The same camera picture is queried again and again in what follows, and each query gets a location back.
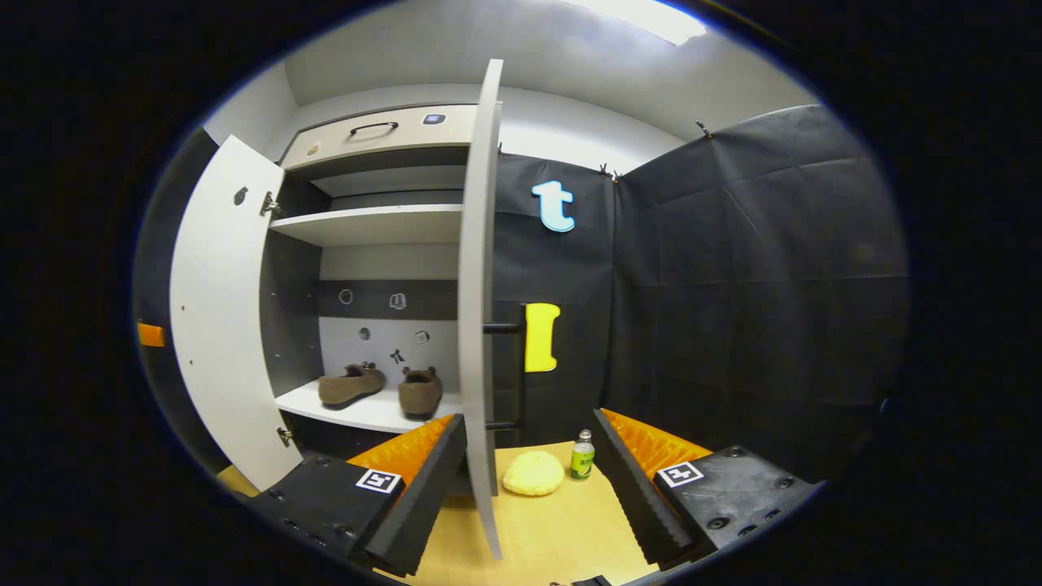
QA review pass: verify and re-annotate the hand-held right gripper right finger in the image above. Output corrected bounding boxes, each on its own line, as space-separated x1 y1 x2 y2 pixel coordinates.
592 407 819 571

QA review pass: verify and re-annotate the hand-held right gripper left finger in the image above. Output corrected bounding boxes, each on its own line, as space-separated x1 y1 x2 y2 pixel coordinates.
248 413 469 577

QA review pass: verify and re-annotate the white shoe cabinet door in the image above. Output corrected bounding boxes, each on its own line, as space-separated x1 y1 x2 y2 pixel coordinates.
458 59 506 561
169 134 304 492

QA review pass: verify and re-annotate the brown fuzzy shoe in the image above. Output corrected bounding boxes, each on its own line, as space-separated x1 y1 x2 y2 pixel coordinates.
317 363 387 409
398 366 444 420

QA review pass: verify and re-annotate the white shoe cabinet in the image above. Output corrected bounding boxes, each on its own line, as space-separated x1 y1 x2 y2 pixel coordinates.
260 103 501 457

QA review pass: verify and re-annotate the small green bottle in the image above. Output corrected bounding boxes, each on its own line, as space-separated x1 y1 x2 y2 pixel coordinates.
570 429 596 481

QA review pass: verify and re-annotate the yellow round sponge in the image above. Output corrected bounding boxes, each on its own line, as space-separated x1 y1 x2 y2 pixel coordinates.
502 450 566 496

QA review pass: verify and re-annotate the black backdrop cloth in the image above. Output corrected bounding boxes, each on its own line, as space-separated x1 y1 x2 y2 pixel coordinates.
134 106 908 489

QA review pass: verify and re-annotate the long ceiling light panel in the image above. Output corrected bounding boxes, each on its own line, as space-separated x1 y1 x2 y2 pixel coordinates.
562 0 707 46

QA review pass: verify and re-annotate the black door handle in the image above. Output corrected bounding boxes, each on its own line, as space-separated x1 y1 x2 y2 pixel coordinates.
483 303 528 432

